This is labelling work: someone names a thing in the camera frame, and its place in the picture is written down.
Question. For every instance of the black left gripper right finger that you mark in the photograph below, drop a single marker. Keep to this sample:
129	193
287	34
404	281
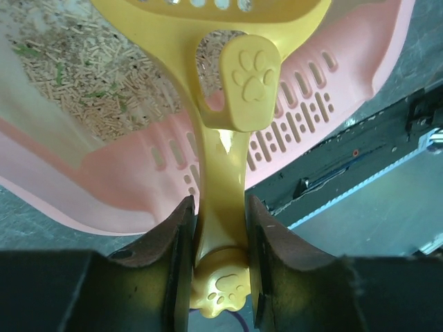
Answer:
296	286

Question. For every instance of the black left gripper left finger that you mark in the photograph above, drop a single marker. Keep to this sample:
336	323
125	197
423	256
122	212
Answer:
144	286

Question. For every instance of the pink litter box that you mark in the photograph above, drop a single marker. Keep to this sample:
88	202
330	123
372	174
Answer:
130	185

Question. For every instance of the yellow litter scoop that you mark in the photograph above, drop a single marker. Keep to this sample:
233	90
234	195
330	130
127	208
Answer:
249	68

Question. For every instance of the cat litter pellets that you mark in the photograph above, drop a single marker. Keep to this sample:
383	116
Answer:
64	54

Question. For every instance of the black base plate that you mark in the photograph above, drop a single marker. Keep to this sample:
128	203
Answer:
347	161

